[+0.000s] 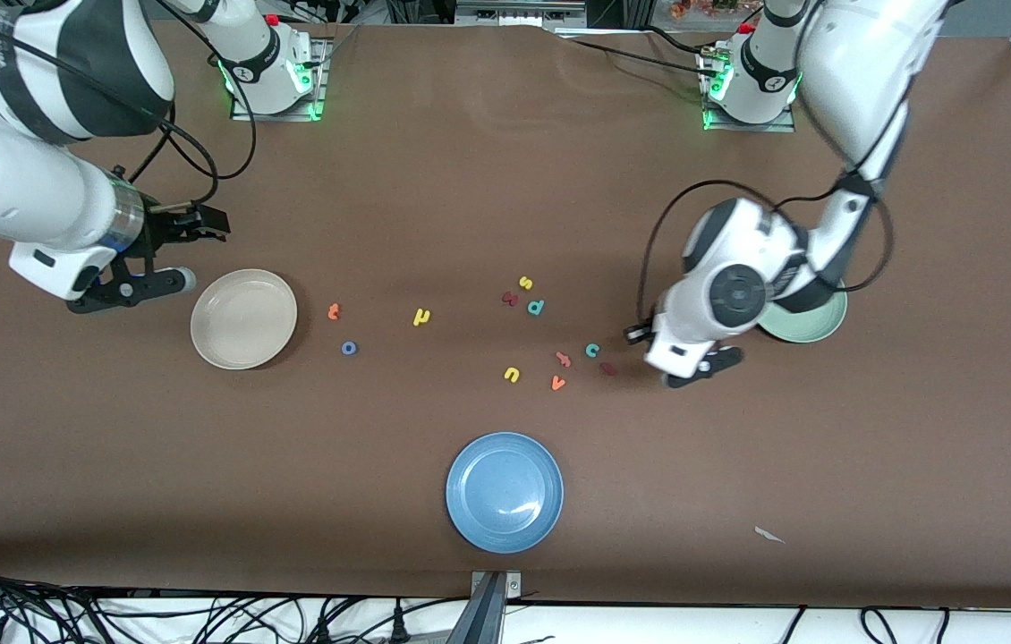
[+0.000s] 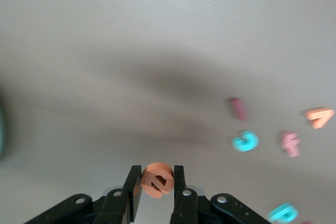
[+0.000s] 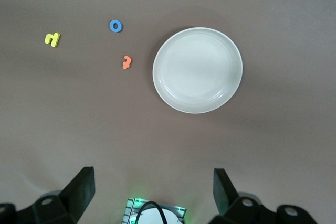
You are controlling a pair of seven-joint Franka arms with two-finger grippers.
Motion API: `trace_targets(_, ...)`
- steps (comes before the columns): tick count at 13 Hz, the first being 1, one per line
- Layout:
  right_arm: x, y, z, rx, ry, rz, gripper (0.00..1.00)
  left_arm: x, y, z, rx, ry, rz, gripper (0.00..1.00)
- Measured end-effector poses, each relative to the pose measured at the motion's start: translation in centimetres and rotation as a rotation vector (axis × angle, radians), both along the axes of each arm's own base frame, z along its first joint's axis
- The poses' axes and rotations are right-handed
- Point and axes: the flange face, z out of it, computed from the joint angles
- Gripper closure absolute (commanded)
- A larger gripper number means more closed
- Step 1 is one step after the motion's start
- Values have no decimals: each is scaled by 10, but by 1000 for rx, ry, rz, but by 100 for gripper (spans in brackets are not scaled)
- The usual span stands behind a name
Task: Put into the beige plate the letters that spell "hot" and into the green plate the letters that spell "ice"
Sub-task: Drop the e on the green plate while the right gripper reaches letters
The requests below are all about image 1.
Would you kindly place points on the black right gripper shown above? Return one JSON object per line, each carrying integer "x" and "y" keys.
{"x": 164, "y": 229}

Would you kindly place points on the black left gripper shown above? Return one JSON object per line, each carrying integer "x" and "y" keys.
{"x": 635, "y": 334}

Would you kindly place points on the yellow letter h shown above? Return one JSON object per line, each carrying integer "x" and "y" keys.
{"x": 420, "y": 315}

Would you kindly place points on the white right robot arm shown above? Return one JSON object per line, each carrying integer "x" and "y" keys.
{"x": 40, "y": 206}

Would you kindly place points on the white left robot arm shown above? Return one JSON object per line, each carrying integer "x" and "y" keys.
{"x": 845, "y": 80}

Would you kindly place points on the teal letter p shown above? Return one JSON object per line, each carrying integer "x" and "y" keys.
{"x": 542, "y": 306}

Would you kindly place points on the beige brown plate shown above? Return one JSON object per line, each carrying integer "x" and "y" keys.
{"x": 242, "y": 320}

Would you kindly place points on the yellow letter u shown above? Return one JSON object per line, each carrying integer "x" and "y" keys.
{"x": 513, "y": 370}

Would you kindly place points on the green plate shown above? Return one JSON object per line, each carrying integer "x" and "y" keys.
{"x": 819, "y": 322}

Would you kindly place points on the blue plate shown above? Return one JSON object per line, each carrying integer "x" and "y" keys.
{"x": 505, "y": 492}

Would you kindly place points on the brown paper table cover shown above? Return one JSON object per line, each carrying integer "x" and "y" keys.
{"x": 434, "y": 197}

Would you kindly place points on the white paper scrap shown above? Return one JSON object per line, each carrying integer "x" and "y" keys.
{"x": 767, "y": 534}

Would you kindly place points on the colourful floral object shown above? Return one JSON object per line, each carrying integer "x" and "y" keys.
{"x": 702, "y": 7}

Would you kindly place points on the grey metal box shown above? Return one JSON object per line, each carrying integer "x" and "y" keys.
{"x": 519, "y": 11}

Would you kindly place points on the black power plug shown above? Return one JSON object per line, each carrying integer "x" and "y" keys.
{"x": 399, "y": 626}
{"x": 324, "y": 633}

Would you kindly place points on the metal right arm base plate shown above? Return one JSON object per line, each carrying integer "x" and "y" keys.
{"x": 318, "y": 98}

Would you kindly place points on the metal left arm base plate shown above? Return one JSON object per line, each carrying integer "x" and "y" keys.
{"x": 787, "y": 125}

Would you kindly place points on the metal camera stand post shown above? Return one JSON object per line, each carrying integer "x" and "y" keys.
{"x": 492, "y": 586}

